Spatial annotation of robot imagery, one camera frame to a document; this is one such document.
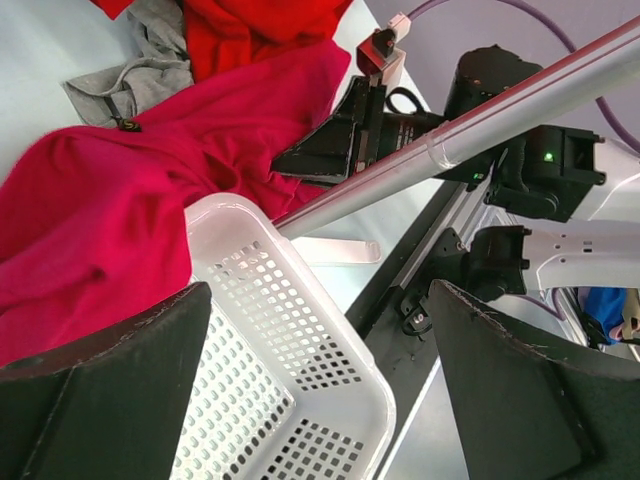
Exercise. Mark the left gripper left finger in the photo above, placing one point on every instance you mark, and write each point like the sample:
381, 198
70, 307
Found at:
110, 405

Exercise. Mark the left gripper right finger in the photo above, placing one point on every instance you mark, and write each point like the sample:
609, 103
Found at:
529, 404

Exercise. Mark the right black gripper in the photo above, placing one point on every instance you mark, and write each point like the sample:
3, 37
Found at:
325, 156

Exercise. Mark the magenta t shirt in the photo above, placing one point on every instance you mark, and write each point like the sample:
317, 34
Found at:
93, 228

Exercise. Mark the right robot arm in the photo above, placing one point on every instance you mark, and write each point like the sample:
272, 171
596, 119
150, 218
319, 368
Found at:
541, 174

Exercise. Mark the red t shirt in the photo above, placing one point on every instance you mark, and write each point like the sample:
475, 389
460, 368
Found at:
224, 35

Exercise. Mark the blue object in background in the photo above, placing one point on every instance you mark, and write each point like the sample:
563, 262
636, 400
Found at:
613, 313

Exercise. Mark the white perforated plastic basket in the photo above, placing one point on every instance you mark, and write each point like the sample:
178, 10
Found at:
285, 388

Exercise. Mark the grey cloth on table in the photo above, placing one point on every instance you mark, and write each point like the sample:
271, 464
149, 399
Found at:
161, 69

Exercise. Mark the grey clothes rack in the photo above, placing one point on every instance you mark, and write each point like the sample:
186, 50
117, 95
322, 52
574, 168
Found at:
604, 64

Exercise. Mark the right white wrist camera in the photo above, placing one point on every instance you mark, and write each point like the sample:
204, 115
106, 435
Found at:
379, 57

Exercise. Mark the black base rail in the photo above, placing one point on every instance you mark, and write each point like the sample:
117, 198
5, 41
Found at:
381, 313

